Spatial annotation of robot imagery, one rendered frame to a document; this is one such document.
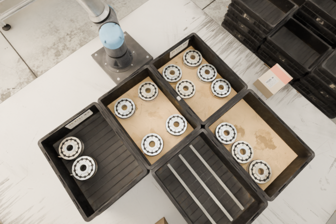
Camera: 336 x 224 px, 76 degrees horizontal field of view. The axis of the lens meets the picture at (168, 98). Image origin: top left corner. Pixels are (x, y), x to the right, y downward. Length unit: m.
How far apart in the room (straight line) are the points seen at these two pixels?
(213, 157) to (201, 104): 0.27
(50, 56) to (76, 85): 1.09
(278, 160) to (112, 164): 0.77
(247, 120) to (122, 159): 0.63
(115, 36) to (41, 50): 1.46
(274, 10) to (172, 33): 0.93
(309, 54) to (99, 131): 1.70
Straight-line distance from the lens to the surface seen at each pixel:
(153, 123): 1.05
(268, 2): 2.06
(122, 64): 1.23
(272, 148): 1.16
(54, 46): 2.45
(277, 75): 1.36
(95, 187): 1.08
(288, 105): 1.41
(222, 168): 1.07
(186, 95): 1.07
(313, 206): 1.39
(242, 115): 1.13
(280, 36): 2.05
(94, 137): 1.09
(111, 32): 1.12
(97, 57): 1.34
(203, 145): 1.05
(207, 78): 1.12
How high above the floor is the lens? 1.86
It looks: 71 degrees down
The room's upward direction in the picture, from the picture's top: 4 degrees clockwise
